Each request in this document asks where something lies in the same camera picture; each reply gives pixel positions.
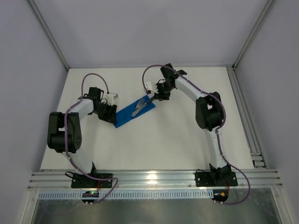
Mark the blue cloth napkin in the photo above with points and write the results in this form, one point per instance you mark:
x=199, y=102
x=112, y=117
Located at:
x=124, y=115

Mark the silver fork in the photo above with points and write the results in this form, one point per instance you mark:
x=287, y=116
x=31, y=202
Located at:
x=139, y=104

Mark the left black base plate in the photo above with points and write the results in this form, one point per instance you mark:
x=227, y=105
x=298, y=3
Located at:
x=81, y=181

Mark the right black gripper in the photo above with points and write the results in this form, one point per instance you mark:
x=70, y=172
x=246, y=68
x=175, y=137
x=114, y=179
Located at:
x=160, y=94

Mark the right aluminium side rail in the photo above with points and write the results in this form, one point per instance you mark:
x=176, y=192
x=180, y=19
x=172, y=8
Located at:
x=250, y=133

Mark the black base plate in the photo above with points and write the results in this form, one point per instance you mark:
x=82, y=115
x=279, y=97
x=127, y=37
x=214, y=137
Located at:
x=81, y=181
x=210, y=179

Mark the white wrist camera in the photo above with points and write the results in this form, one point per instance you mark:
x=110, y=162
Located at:
x=111, y=98
x=150, y=87

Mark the left aluminium frame post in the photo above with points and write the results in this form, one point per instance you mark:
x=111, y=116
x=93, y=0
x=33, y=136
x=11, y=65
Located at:
x=48, y=33

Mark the right aluminium frame post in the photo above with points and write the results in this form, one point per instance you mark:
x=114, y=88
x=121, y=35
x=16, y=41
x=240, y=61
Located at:
x=266, y=10

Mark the aluminium frame post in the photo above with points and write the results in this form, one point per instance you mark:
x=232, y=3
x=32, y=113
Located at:
x=48, y=33
x=266, y=10

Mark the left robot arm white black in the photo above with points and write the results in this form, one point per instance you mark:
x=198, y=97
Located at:
x=65, y=137

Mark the left black connector box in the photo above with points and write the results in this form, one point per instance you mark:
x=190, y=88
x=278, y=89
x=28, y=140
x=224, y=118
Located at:
x=89, y=197

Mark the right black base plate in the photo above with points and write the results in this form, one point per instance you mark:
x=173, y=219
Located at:
x=210, y=179

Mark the aluminium front rail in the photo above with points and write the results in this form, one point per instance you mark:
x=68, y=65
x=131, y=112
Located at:
x=157, y=179

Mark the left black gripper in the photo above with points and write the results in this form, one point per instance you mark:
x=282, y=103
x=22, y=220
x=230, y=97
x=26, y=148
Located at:
x=110, y=113

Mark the right black connector box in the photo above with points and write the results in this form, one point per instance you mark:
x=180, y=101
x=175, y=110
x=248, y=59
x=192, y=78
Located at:
x=220, y=197

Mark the slotted grey cable duct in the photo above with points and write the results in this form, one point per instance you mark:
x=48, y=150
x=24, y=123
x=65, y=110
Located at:
x=130, y=194

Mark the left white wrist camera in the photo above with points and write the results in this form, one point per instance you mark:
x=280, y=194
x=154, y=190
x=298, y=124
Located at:
x=111, y=98

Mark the black connector box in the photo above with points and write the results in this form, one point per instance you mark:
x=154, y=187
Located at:
x=89, y=197
x=220, y=197

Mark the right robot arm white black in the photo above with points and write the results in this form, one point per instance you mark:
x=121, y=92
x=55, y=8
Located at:
x=209, y=116

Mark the silver table knife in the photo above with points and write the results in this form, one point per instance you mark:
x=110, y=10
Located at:
x=145, y=104

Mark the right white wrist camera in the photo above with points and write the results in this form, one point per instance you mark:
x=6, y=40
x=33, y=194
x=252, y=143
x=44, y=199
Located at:
x=150, y=87

